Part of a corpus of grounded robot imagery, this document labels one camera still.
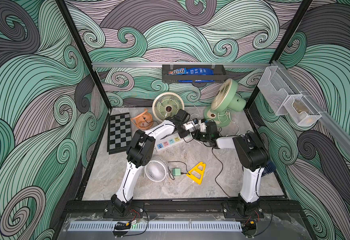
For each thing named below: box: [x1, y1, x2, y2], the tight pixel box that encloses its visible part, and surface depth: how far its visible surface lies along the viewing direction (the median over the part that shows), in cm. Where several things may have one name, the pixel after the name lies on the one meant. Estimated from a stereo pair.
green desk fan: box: [204, 78, 246, 127], surface depth 95 cm
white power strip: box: [155, 133, 193, 152], surface depth 98 cm
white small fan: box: [144, 155, 169, 183], surface depth 79 cm
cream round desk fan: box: [152, 92, 185, 122], surface depth 103 cm
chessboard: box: [107, 112, 132, 155], surface depth 105 cm
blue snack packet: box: [168, 67, 215, 76], surface depth 94 cm
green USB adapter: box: [172, 167, 181, 176], surface depth 86 cm
